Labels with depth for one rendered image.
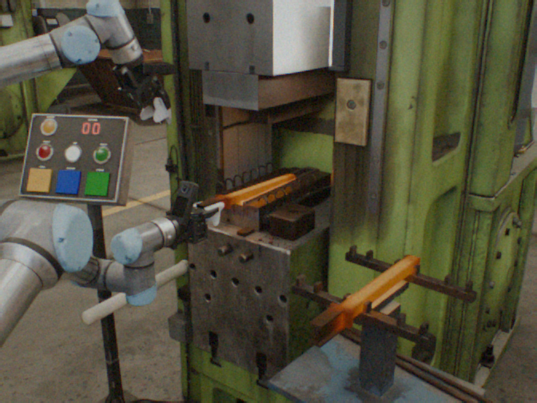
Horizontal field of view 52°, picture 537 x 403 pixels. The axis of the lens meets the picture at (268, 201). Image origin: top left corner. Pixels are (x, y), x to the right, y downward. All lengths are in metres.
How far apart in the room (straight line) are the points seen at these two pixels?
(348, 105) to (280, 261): 0.46
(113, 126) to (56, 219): 0.88
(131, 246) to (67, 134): 0.70
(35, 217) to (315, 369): 0.73
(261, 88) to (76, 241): 0.71
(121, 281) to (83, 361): 1.41
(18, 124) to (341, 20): 5.19
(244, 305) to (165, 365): 1.04
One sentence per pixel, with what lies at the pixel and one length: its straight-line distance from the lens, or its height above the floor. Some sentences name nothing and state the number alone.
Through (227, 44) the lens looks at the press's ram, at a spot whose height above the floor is 1.44.
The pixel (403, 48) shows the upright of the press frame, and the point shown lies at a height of 1.44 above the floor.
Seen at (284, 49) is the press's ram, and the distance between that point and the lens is 1.50.
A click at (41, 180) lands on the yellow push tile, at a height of 1.01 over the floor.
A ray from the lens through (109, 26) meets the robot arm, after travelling 1.39.
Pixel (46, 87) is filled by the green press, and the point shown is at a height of 0.67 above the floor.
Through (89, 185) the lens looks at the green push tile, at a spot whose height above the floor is 1.00.
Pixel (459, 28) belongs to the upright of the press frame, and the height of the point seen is 1.47.
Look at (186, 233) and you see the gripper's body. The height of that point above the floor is 0.98.
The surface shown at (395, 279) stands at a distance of 1.22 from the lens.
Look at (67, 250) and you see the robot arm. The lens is 1.00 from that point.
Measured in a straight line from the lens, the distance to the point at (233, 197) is 1.58.
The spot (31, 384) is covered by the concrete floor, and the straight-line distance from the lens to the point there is 2.70.
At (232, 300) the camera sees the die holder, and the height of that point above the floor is 0.70.
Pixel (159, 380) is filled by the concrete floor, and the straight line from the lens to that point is 2.57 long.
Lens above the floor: 1.54
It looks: 20 degrees down
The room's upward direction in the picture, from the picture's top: straight up
